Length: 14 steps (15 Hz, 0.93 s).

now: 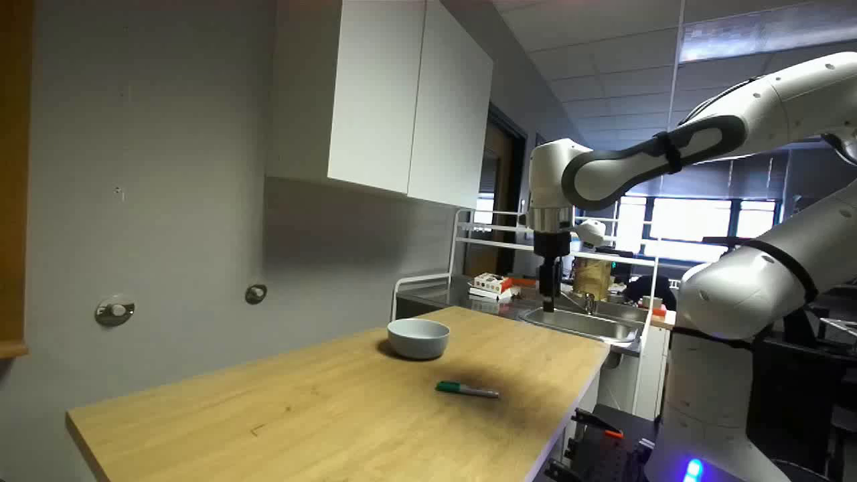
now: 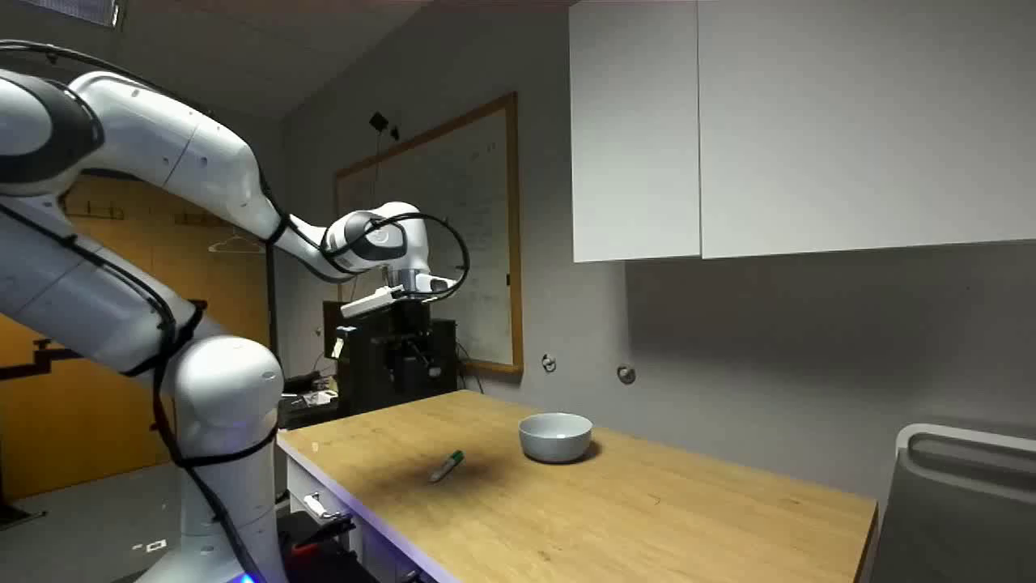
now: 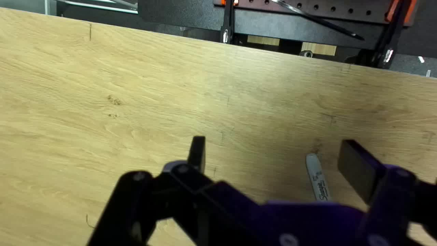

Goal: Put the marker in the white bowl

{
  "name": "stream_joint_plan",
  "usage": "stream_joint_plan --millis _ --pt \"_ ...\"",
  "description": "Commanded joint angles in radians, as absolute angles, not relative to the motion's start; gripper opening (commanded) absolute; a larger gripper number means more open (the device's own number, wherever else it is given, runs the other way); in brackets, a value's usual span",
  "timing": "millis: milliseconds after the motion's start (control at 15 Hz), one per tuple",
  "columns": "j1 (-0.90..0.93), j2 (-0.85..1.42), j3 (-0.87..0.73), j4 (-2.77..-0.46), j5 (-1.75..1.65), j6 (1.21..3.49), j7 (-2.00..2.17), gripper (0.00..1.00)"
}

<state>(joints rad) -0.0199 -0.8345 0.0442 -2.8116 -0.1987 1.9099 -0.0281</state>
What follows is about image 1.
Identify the yellow brown bag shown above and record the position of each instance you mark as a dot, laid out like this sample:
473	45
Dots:
592	280

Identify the white wall cabinet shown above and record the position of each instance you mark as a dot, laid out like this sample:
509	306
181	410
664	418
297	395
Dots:
402	98

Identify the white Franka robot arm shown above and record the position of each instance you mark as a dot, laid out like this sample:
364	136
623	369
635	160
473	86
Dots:
785	109

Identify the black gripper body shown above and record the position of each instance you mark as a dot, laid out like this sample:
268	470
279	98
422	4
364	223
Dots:
549	244

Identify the white metal rack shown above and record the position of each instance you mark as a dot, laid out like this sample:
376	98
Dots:
500	244

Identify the round metal wall knob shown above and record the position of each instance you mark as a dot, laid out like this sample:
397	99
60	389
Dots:
255	294
113	312

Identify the white orange box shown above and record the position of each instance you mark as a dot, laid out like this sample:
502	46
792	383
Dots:
493	284

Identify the white bowl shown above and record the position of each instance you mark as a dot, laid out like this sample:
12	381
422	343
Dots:
419	338

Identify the black device with red parts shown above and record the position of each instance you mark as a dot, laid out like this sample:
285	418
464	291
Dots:
595	444

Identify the green capped marker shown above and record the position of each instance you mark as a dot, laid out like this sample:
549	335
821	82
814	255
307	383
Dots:
466	389

